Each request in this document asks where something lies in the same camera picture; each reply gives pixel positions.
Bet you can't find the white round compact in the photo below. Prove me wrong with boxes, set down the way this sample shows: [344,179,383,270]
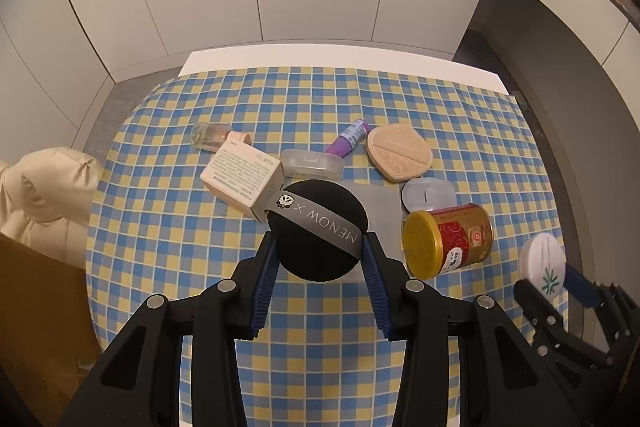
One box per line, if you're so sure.
[518,233,566,303]

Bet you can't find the red gold tin can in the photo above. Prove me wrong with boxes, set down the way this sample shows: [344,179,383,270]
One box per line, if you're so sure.
[401,204,492,280]

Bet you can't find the frosted square plastic case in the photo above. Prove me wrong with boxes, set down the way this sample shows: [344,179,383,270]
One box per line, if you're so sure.
[340,181,405,262]

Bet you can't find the black powder puff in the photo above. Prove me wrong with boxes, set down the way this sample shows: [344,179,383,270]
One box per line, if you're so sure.
[266,180,369,282]

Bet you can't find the beige square carton box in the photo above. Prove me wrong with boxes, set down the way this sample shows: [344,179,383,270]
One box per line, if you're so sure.
[200,138,284,222]

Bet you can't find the blue yellow checkered tablecloth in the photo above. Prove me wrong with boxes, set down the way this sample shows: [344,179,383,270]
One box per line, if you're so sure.
[86,66,560,426]

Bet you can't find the peach teardrop sponge case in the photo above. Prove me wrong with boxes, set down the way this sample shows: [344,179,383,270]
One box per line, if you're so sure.
[367,122,434,183]

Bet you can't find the small clear oblong case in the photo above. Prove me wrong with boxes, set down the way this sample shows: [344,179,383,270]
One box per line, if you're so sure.
[280,148,344,181]

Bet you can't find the purple tube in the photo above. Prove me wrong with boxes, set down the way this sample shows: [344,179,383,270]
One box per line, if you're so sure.
[326,119,371,158]

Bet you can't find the small clear glass bottle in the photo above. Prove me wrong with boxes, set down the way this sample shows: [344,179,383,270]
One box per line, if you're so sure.
[191,124,252,153]

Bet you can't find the brown cardboard box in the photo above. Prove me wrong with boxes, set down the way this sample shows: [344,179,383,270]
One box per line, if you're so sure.
[1,236,101,426]

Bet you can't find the cream padded armchair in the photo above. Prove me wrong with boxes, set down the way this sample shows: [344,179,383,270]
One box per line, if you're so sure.
[1,147,103,269]

